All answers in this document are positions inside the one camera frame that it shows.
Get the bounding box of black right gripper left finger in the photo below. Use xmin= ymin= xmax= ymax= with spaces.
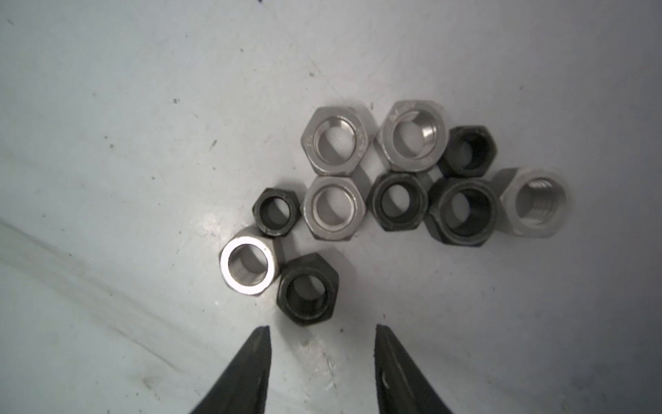
xmin=191 ymin=325 xmax=272 ymax=414

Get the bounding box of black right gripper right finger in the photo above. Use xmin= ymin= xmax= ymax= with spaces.
xmin=374 ymin=324 xmax=452 ymax=414

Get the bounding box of small black hex nut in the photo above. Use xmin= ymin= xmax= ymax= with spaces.
xmin=253 ymin=187 xmax=300 ymax=237

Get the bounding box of silver tall hex nut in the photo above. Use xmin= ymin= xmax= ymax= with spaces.
xmin=490 ymin=167 xmax=572 ymax=238

